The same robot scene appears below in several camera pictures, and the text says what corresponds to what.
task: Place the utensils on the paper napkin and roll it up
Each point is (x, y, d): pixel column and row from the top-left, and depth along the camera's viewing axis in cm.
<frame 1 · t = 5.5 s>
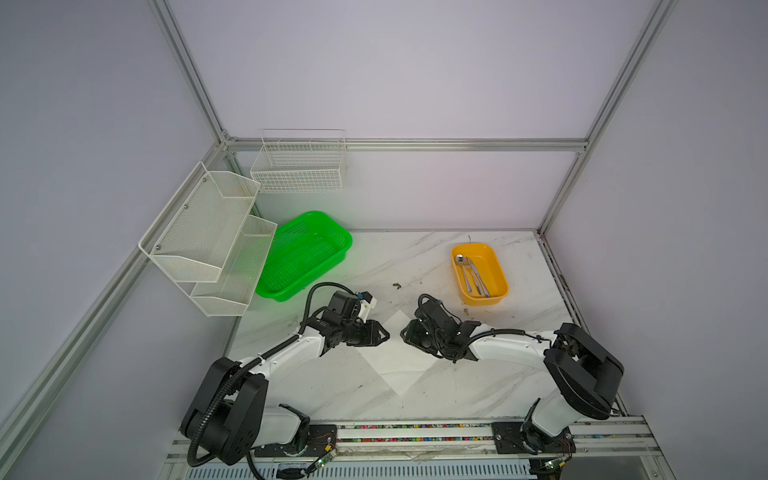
left hand: (383, 338, 83), fingers open
right hand: (400, 336, 86), fingers open
white paper napkin: (397, 360, 88), on the table
yellow plastic tray: (489, 265, 112), on the table
green plastic basket: (303, 250, 117), on the table
silver spoon: (460, 260, 113), point 2 cm above the table
silver fork: (475, 275, 109), on the table
silver knife: (478, 275, 109), on the table
small brown debris: (397, 284, 106), on the table

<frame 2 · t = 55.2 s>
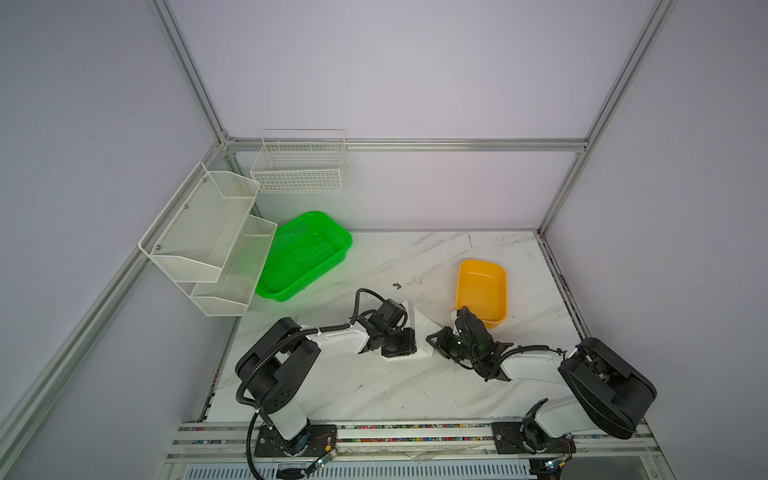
left hand: (416, 350, 86), fingers closed
right hand: (423, 340, 87), fingers closed
yellow plastic tray: (482, 288, 103), point 3 cm above the table
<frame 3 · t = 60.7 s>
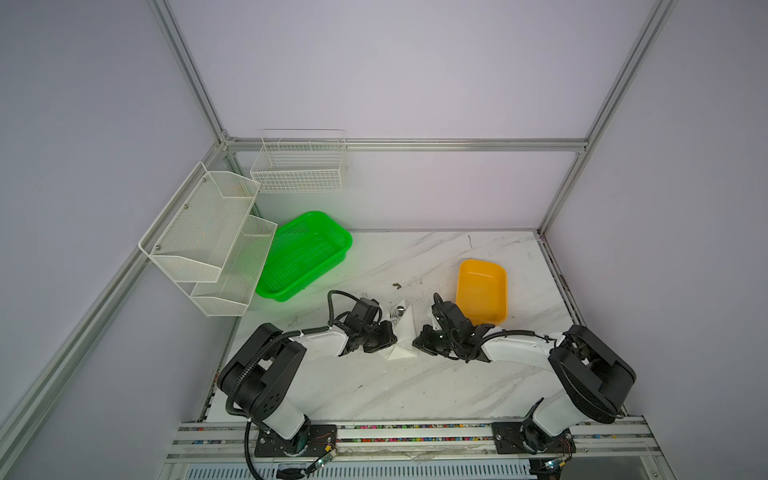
left hand: (397, 340, 89), fingers closed
right hand: (409, 343, 86), fingers closed
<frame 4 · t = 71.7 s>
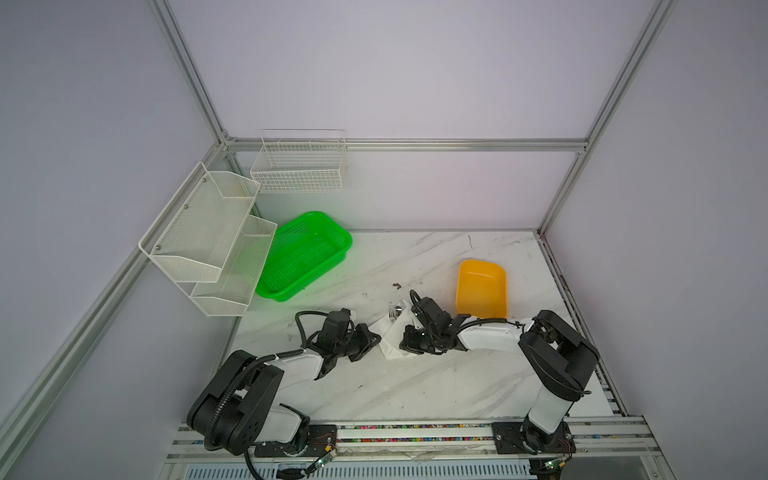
left hand: (381, 338, 87), fingers closed
right hand: (396, 346, 87), fingers closed
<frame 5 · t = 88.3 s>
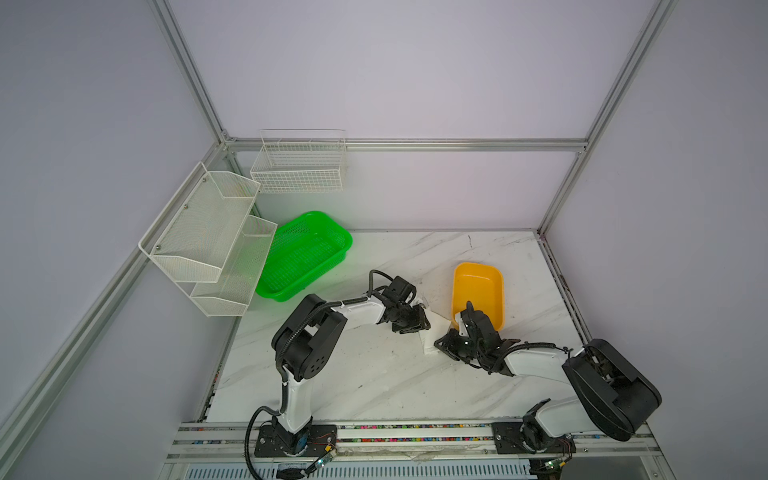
left hand: (425, 329, 91), fingers open
right hand: (432, 344, 88), fingers closed
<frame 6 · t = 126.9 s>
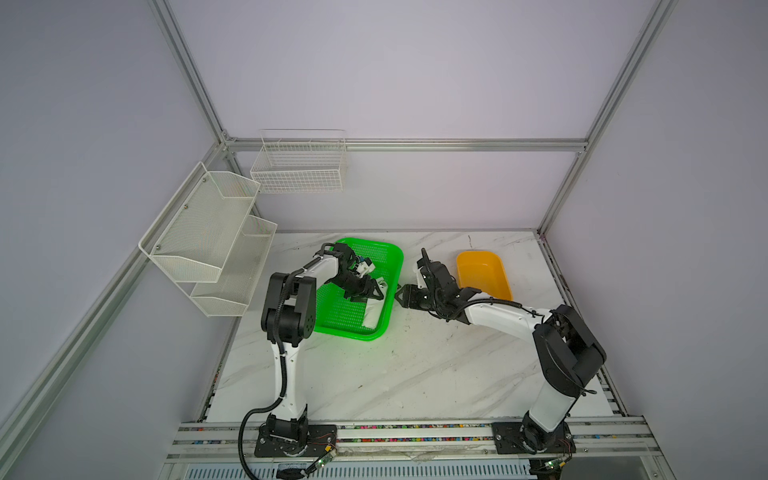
left hand: (374, 299, 97), fingers open
right hand: (396, 296, 88), fingers open
yellow plastic tray: (484, 271, 110), on the table
green plastic basket: (340, 317, 98), on the table
